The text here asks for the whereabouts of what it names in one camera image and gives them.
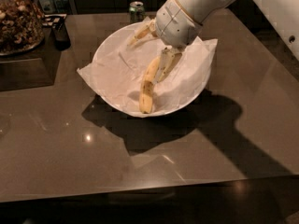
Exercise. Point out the yellow banana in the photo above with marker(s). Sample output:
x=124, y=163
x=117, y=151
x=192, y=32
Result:
x=147, y=86

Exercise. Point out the glass jar of nuts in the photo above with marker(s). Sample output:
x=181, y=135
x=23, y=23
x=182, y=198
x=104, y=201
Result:
x=20, y=28

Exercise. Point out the dark box stand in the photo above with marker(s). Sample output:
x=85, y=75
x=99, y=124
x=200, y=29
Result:
x=32, y=69

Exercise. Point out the white paper liner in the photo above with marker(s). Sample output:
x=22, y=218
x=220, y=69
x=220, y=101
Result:
x=118, y=72

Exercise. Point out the white bowl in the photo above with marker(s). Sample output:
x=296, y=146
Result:
x=124, y=78

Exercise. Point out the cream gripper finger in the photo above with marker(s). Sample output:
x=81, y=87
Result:
x=169, y=58
x=147, y=27

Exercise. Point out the small dark cup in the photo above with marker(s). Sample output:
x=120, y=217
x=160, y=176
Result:
x=61, y=36

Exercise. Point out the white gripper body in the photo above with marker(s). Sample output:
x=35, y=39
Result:
x=176, y=24

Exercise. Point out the checkered coaster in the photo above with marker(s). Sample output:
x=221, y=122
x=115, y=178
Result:
x=51, y=19

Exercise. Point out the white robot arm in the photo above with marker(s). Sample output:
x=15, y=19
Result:
x=283, y=16

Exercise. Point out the green soda can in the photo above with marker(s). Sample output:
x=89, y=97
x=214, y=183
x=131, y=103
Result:
x=136, y=11

